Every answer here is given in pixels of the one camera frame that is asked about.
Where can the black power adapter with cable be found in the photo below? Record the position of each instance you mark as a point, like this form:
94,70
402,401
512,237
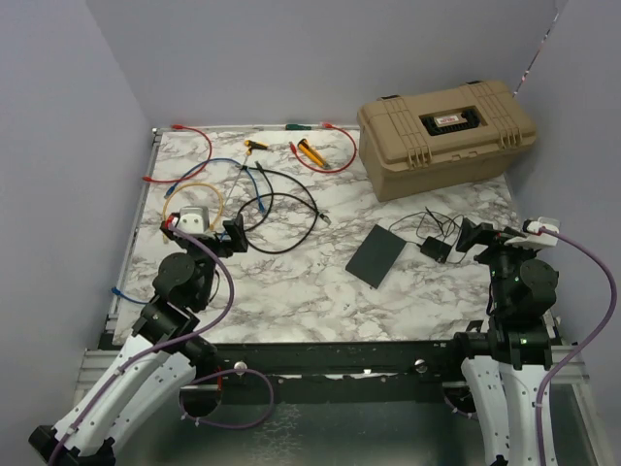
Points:
440,245

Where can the yellow black T-handle wrench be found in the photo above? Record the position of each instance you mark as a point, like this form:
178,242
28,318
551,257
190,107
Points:
251,146

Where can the yellow black utility knife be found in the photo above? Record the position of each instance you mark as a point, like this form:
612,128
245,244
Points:
312,154

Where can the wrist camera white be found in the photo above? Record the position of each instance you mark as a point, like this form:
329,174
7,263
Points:
540,234
192,220

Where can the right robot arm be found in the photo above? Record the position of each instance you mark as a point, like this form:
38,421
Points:
507,367

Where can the black network switch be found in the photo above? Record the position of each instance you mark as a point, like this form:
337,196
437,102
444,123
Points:
375,257

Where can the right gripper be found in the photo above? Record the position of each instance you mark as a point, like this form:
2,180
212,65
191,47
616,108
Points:
498,244

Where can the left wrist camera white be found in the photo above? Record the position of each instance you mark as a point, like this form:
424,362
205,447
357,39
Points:
192,220

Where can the black mounting rail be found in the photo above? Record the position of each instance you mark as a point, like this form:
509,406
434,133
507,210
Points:
372,372

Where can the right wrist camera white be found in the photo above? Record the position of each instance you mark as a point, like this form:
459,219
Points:
540,234

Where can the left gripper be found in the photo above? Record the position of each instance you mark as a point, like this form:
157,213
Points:
235,228

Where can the green handled screwdriver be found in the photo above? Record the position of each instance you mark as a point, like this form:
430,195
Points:
288,127

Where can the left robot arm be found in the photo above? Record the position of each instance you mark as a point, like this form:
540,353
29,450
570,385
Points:
165,350

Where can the tan plastic toolbox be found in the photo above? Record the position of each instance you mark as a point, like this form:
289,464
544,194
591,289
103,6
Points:
466,134

